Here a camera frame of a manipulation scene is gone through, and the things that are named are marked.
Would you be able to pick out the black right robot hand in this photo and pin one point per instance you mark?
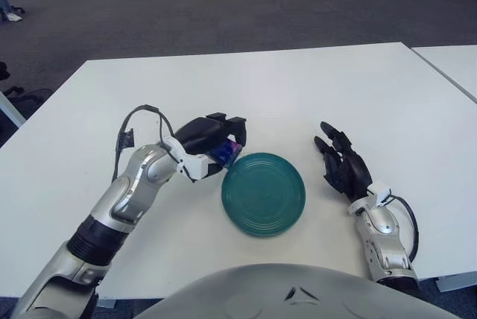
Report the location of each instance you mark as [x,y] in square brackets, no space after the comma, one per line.
[350,173]

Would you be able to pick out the person leg with white shoe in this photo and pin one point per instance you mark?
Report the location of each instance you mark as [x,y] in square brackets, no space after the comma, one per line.
[5,4]

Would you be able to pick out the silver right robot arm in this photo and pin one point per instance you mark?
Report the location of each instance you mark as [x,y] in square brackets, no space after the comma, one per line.
[384,244]

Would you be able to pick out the round green plate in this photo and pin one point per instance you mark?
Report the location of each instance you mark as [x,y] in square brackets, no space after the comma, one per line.
[264,196]

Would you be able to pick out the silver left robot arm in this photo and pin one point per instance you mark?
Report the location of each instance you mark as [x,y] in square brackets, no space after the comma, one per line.
[123,196]

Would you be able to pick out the blue gum pack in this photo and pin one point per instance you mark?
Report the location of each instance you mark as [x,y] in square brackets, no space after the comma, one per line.
[225,151]

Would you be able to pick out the grey robot torso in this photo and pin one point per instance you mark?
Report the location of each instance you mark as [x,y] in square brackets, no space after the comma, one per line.
[298,296]

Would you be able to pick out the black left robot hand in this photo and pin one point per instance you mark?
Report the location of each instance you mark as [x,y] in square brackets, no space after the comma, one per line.
[199,134]

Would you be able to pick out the grey table frame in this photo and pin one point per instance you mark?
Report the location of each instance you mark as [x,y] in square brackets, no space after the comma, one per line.
[454,285]

